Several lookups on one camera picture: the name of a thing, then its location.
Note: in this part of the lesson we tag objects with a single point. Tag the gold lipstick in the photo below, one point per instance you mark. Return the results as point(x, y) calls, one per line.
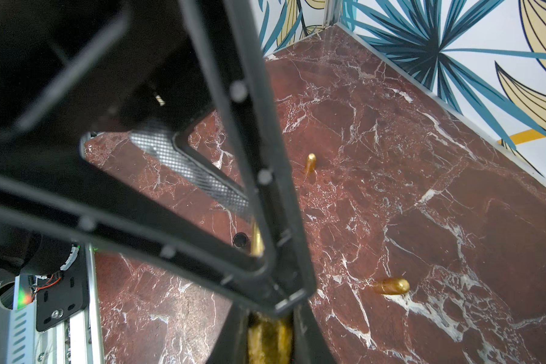
point(310, 164)
point(257, 245)
point(391, 286)
point(269, 340)

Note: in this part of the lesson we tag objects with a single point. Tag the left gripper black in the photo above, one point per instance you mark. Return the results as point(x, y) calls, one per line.
point(71, 67)

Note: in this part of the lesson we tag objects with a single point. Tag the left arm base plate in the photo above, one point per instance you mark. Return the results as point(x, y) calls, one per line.
point(65, 298)

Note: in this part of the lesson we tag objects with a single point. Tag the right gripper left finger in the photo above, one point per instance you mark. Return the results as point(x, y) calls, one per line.
point(231, 346)

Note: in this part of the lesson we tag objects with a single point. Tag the black lipstick upright right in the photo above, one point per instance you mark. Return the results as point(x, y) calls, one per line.
point(241, 241)

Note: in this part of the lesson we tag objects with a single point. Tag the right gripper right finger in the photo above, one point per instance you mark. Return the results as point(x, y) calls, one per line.
point(309, 345)

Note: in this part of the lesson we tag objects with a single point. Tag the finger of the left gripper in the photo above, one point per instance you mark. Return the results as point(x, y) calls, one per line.
point(240, 135)

